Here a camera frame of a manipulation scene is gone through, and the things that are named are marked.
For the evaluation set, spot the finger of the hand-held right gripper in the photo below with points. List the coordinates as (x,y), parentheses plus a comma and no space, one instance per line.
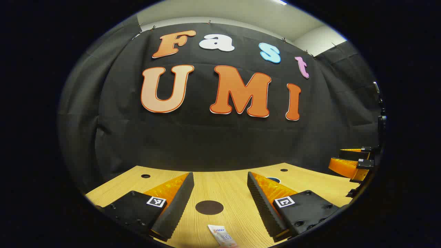
(355,154)
(344,167)

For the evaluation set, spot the ceiling light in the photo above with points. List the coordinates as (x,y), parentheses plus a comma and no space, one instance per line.
(279,1)

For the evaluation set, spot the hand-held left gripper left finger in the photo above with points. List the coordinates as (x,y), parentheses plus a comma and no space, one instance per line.
(175,210)

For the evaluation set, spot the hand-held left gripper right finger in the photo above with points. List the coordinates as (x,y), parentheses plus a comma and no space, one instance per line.
(263,210)

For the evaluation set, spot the white toothpaste tube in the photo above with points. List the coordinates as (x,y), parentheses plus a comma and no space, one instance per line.
(220,234)

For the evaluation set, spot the dark round coaster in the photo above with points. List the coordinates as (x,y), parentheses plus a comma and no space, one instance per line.
(209,207)

